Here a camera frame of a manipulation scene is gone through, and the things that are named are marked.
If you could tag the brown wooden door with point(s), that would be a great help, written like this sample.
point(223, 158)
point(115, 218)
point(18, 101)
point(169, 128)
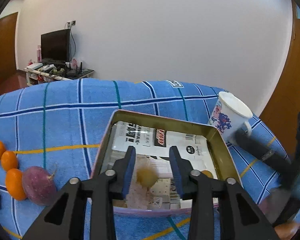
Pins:
point(7, 46)

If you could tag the white TV stand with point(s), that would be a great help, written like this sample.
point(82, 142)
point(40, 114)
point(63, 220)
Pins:
point(37, 73)

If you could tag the blue plaid towel cloth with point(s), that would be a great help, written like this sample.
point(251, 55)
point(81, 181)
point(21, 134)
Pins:
point(61, 127)

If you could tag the wooden door frame right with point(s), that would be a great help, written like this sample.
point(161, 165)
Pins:
point(281, 111)

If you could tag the middle orange tangerine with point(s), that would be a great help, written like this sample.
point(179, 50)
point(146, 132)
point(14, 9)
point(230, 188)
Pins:
point(9, 160)

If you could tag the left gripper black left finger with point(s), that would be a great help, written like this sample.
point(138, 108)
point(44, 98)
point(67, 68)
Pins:
point(65, 217)

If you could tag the purple round radish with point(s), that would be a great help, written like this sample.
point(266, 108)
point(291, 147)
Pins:
point(39, 186)

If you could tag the white mug with blue print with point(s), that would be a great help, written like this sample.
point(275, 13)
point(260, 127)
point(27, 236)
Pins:
point(229, 115)

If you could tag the small yellow-brown round fruit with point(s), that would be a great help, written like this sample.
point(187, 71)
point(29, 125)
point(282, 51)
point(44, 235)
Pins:
point(146, 176)

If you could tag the black flat television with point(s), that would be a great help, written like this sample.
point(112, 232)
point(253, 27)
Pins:
point(55, 45)

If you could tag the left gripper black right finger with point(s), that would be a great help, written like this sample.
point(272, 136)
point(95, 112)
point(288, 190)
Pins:
point(239, 216)

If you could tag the pink metal tin box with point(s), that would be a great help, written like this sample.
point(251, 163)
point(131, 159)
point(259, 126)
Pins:
point(220, 154)

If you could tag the orange tangerine nearest radish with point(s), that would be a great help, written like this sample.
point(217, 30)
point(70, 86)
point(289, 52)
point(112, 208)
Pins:
point(14, 185)

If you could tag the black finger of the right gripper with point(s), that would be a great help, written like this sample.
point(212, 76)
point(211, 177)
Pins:
point(263, 153)

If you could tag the white printed paper in tin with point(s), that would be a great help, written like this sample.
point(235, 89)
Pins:
point(152, 150)

